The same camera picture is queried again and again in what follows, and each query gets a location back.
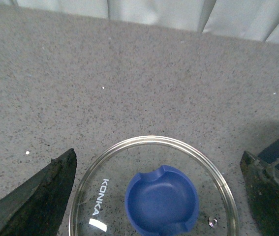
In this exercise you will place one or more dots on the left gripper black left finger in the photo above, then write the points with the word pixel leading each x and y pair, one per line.
pixel 37 207

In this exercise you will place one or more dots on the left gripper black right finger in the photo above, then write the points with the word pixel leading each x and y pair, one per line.
pixel 262 187

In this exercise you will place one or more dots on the glass pot lid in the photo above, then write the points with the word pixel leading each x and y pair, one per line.
pixel 153 186

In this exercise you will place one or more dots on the white curtain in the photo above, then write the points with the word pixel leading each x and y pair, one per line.
pixel 247 19

